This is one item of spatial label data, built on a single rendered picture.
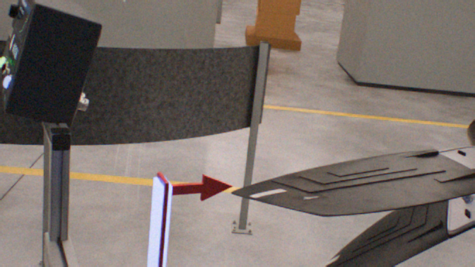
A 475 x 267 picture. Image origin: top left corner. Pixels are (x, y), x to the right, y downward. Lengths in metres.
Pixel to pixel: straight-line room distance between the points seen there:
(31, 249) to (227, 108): 1.06
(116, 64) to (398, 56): 4.87
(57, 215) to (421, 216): 0.60
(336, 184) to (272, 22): 8.17
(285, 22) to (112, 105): 6.48
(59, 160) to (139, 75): 1.40
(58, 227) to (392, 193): 0.68
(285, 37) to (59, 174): 7.81
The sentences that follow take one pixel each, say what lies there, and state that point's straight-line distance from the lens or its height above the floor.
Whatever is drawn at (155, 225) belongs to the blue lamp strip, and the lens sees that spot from 0.50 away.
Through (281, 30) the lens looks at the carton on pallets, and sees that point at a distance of 8.73.
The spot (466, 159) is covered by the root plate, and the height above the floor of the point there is 1.19.
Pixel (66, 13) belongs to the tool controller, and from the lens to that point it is 1.02.
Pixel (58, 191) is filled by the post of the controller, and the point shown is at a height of 0.95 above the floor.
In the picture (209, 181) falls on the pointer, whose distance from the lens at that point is 0.50.
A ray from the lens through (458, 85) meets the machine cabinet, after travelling 7.15.
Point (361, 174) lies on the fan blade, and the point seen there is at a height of 1.18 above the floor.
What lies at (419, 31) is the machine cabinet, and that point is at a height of 0.68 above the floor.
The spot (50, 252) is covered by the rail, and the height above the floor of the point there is 0.86.
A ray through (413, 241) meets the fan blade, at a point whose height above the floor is 1.05.
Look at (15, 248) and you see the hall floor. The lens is 2.84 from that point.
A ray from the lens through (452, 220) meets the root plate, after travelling 0.77.
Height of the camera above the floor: 1.38
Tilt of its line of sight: 18 degrees down
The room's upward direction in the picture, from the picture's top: 7 degrees clockwise
